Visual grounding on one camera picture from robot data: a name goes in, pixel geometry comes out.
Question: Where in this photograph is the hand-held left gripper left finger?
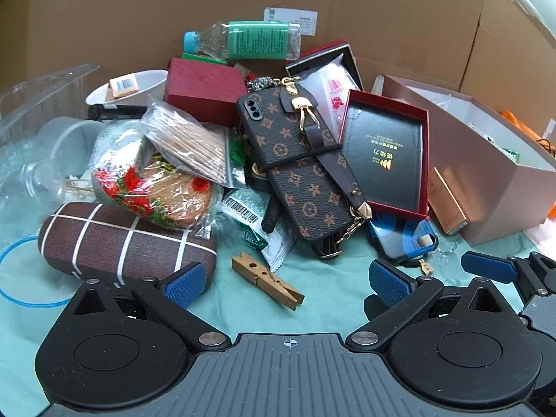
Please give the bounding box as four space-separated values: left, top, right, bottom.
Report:
65 262 231 352

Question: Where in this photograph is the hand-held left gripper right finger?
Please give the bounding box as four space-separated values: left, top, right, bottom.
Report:
346 258 517 351

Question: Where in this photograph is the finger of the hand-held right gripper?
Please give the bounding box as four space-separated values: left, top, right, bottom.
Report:
461 251 556 309

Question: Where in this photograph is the blue phone case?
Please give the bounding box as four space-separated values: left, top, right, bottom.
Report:
367 213 439 265

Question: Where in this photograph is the large pink box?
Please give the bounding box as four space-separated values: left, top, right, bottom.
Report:
378 74 556 247

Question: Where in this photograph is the red tray box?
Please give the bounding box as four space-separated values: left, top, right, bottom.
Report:
338 89 431 221

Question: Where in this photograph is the brown patterned phone case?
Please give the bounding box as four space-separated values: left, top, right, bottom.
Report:
237 77 370 259

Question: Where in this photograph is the teal cloth desktop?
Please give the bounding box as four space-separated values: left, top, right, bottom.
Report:
0 139 556 417

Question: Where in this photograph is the small gold box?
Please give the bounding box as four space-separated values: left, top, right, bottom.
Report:
428 167 470 235

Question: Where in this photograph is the wooden clothespin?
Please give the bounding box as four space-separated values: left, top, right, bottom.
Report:
231 254 305 311

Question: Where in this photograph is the brown plaid glasses case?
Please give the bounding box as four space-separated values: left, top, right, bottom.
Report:
38 202 217 289

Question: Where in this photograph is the floral wrapped biscuit packet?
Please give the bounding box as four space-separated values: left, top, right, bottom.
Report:
92 156 224 231

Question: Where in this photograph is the green barcode snack packet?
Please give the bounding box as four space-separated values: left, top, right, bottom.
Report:
217 189 300 272

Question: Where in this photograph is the black marker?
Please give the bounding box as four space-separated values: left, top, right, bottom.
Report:
261 195 287 233

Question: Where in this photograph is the bag of wooden toothpicks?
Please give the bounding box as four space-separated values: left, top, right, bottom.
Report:
140 102 231 185

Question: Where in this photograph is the bag of green clips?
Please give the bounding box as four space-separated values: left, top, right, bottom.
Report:
228 132 250 170

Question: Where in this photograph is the orange plastic bag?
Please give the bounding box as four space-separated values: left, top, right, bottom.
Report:
499 111 556 157

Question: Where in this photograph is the green patterned paper cup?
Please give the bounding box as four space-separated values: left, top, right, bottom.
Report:
89 124 150 170

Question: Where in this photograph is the clear glass cup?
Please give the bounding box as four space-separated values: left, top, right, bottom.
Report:
0 156 66 227

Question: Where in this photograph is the clear plastic cup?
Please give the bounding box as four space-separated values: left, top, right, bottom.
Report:
37 116 107 174

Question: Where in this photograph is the dark red box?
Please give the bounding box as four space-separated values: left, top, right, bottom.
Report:
164 57 248 126

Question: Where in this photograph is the red print plastic bag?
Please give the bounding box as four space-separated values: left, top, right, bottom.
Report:
300 63 361 131

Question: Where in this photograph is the white bowl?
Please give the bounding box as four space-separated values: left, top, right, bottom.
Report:
85 69 169 107

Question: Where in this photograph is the small orange box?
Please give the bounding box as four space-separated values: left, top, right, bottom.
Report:
108 76 140 98

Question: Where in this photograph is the brown cardboard panel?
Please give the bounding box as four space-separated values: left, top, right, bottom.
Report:
0 0 489 109
460 0 556 140

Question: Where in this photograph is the black box with red lid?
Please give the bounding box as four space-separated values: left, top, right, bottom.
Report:
285 39 365 92

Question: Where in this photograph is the clear plastic container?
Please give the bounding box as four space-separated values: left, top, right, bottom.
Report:
0 64 101 148

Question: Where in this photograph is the green label plastic bottle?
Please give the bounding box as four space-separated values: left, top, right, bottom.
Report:
182 20 302 60

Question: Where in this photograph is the white shipping label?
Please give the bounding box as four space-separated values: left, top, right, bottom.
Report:
264 8 319 35

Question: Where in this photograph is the blue rubber ring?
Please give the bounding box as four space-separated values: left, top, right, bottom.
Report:
0 235 66 309

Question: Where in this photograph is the silver glitter keychain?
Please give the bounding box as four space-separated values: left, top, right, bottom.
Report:
245 76 279 93

